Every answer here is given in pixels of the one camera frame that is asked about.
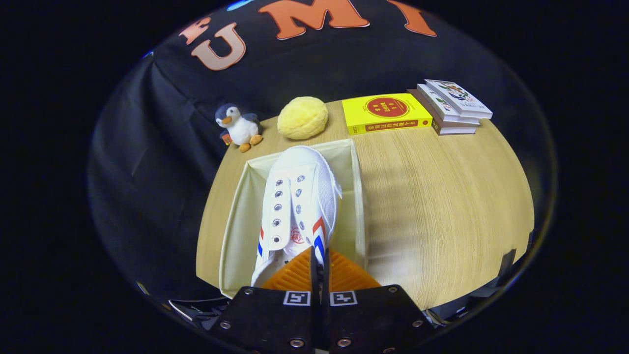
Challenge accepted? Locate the white canvas shoe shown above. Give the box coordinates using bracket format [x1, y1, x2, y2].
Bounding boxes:
[251, 145, 343, 288]

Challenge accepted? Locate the brown book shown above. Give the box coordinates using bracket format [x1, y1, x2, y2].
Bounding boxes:
[407, 88, 478, 136]

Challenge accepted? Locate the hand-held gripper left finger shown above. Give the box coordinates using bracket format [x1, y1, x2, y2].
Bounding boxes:
[209, 246, 320, 354]

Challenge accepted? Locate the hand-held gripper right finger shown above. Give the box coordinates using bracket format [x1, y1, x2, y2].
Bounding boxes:
[322, 247, 435, 354]

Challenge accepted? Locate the cream fabric storage box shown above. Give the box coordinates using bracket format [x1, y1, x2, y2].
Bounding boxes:
[219, 139, 368, 299]

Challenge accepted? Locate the black backdrop cloth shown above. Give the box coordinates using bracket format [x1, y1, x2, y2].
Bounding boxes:
[88, 0, 556, 295]

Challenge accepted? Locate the yellow book with red circle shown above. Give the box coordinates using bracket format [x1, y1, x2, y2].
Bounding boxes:
[342, 93, 433, 136]

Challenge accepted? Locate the yellow round plush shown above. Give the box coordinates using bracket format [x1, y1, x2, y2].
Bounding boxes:
[277, 96, 329, 140]

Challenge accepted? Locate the penguin plush toy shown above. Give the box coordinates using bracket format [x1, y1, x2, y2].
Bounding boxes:
[215, 103, 263, 153]

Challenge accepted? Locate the white illustrated book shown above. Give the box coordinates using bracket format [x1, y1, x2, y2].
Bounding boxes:
[425, 79, 493, 119]

